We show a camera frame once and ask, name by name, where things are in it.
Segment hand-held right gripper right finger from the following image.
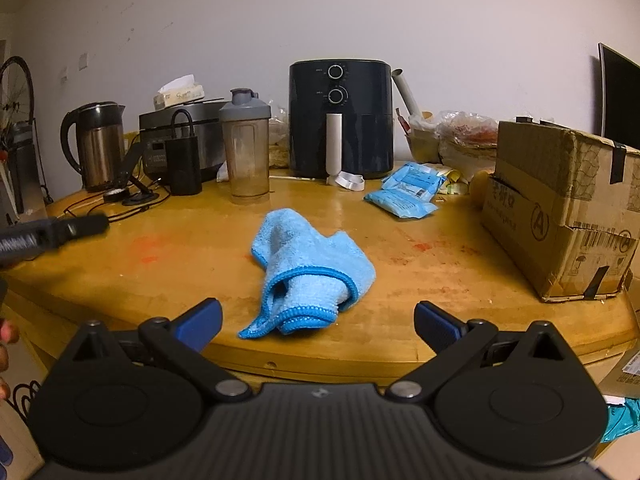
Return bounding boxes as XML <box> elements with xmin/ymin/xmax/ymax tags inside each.
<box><xmin>386</xmin><ymin>301</ymin><xmax>582</xmax><ymax>404</ymax></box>

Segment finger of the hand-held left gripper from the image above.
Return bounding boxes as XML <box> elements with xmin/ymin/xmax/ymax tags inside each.
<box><xmin>37</xmin><ymin>212</ymin><xmax>111</xmax><ymax>252</ymax></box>

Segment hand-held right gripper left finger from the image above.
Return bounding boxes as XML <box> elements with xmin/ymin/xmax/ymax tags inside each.
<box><xmin>59</xmin><ymin>298</ymin><xmax>251</xmax><ymax>404</ymax></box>

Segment blue microfiber cloth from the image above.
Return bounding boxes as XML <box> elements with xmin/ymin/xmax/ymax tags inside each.
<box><xmin>237</xmin><ymin>208</ymin><xmax>377</xmax><ymax>339</ymax></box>

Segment grey shaker bottle lid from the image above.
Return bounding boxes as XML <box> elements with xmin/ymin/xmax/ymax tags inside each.
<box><xmin>219</xmin><ymin>88</ymin><xmax>272</xmax><ymax>206</ymax></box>

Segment person's left hand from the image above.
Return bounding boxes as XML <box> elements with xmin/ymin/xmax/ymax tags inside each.
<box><xmin>0</xmin><ymin>319</ymin><xmax>21</xmax><ymax>403</ymax></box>

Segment steel electric kettle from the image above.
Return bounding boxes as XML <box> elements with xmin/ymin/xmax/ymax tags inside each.
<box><xmin>60</xmin><ymin>101</ymin><xmax>127</xmax><ymax>192</ymax></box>

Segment black phone stand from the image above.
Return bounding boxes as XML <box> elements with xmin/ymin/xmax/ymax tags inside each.
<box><xmin>115</xmin><ymin>141</ymin><xmax>168</xmax><ymax>207</ymax></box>

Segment blue plastic packet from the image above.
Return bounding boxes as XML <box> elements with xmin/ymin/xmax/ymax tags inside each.
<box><xmin>382</xmin><ymin>161</ymin><xmax>447</xmax><ymax>201</ymax></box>
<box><xmin>363</xmin><ymin>187</ymin><xmax>438</xmax><ymax>219</ymax></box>

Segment yellow sachets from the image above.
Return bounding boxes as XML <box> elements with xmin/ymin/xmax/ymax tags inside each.
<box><xmin>440</xmin><ymin>167</ymin><xmax>471</xmax><ymax>196</ymax></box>

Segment brown cardboard box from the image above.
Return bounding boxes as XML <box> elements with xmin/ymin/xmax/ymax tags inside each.
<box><xmin>480</xmin><ymin>120</ymin><xmax>640</xmax><ymax>303</ymax></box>

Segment bicycle wheel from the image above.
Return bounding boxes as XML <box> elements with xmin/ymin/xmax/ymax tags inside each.
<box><xmin>0</xmin><ymin>56</ymin><xmax>37</xmax><ymax>131</ymax></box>

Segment grey rice cooker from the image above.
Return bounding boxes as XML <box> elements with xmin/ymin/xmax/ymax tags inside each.
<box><xmin>138</xmin><ymin>101</ymin><xmax>231</xmax><ymax>183</ymax></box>

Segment white tissue box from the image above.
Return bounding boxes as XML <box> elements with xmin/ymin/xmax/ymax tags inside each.
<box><xmin>153</xmin><ymin>74</ymin><xmax>206</xmax><ymax>111</ymax></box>

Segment white ribbon strip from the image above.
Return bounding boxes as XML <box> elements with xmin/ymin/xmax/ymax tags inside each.
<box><xmin>326</xmin><ymin>172</ymin><xmax>365</xmax><ymax>192</ymax></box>

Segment white box black swirl print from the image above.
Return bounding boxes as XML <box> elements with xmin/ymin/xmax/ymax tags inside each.
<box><xmin>0</xmin><ymin>345</ymin><xmax>48</xmax><ymax>480</ymax></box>

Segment plastic bag of yellow food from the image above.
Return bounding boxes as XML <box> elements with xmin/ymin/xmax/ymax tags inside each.
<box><xmin>404</xmin><ymin>112</ymin><xmax>443</xmax><ymax>163</ymax></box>

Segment clear bag of bread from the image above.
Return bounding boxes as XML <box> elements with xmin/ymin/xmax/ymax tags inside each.
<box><xmin>267</xmin><ymin>102</ymin><xmax>291</xmax><ymax>171</ymax></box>

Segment plastic bag of flatbreads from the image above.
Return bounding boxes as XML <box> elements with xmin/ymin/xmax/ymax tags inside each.
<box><xmin>437</xmin><ymin>110</ymin><xmax>501</xmax><ymax>168</ymax></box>

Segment brown parcel with label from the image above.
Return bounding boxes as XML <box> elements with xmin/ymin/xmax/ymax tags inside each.
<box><xmin>597</xmin><ymin>345</ymin><xmax>640</xmax><ymax>403</ymax></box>

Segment black air fryer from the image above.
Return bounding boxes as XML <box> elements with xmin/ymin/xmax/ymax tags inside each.
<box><xmin>288</xmin><ymin>60</ymin><xmax>394</xmax><ymax>181</ymax></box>

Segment teal plastic bag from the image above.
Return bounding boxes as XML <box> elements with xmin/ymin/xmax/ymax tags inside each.
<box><xmin>600</xmin><ymin>399</ymin><xmax>640</xmax><ymax>443</ymax></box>

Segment white tube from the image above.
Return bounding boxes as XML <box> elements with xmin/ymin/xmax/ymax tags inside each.
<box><xmin>391</xmin><ymin>68</ymin><xmax>422</xmax><ymax>118</ymax></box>

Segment black flat television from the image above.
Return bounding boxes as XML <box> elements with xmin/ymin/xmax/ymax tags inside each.
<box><xmin>598</xmin><ymin>43</ymin><xmax>640</xmax><ymax>151</ymax></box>

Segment black cable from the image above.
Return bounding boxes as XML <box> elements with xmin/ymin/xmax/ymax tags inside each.
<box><xmin>47</xmin><ymin>185</ymin><xmax>171</xmax><ymax>226</ymax></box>

